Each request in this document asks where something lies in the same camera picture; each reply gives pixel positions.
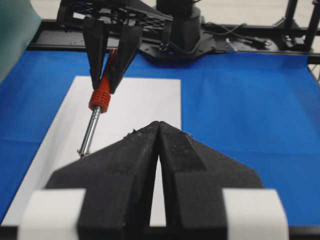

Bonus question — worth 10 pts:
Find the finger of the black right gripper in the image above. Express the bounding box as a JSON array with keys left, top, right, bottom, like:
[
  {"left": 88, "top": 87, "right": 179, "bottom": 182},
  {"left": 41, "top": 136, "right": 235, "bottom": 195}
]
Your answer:
[
  {"left": 82, "top": 17, "right": 105, "bottom": 90},
  {"left": 110, "top": 25, "right": 142, "bottom": 94}
]

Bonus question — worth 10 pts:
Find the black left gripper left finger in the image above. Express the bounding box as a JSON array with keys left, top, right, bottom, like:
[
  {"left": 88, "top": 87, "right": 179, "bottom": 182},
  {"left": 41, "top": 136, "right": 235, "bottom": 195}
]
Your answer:
[{"left": 18, "top": 120, "right": 161, "bottom": 240}]

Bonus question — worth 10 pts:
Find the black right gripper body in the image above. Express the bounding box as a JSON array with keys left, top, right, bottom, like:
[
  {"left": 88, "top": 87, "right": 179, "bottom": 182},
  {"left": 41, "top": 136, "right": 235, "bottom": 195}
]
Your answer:
[{"left": 56, "top": 0, "right": 173, "bottom": 48}]

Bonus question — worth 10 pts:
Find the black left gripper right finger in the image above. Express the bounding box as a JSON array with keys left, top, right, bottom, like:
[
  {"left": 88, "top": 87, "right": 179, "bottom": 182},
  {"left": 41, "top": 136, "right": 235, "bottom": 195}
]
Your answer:
[{"left": 158, "top": 120, "right": 291, "bottom": 240}]

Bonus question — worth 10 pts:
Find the red handled soldering iron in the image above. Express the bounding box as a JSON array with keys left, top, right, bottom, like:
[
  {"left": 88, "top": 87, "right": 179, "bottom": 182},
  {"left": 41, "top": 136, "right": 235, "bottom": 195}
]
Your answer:
[{"left": 77, "top": 49, "right": 118, "bottom": 158}]

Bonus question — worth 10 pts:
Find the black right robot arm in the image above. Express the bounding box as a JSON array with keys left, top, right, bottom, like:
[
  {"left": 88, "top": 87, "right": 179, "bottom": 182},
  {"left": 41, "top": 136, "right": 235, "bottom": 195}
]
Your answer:
[{"left": 56, "top": 0, "right": 201, "bottom": 94}]

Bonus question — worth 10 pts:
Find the white paper sheet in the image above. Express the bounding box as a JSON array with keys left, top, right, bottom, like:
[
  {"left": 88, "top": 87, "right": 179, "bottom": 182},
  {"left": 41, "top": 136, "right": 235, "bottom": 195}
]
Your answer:
[{"left": 2, "top": 76, "right": 181, "bottom": 226}]

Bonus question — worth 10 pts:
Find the green backdrop curtain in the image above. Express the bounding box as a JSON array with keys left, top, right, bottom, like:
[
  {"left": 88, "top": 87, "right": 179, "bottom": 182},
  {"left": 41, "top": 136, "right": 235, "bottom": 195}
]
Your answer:
[{"left": 0, "top": 0, "right": 42, "bottom": 82}]

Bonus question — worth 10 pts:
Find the blue table cloth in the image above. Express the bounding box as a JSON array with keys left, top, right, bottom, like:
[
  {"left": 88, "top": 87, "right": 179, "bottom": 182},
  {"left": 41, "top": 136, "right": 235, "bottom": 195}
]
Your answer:
[{"left": 0, "top": 51, "right": 320, "bottom": 226}]

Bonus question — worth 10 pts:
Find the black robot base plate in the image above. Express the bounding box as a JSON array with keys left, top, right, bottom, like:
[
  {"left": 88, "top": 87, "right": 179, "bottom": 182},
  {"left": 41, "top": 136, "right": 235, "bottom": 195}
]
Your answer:
[{"left": 140, "top": 22, "right": 282, "bottom": 63}]

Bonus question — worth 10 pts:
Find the black cable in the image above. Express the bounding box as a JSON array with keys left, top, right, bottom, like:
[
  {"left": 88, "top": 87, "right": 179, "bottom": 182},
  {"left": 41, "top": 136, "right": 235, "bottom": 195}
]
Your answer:
[{"left": 203, "top": 21, "right": 272, "bottom": 48}]

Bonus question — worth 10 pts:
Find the black frame post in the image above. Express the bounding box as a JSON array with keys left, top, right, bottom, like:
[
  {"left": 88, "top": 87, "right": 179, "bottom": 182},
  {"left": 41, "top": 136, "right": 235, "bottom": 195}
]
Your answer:
[{"left": 283, "top": 0, "right": 320, "bottom": 52}]

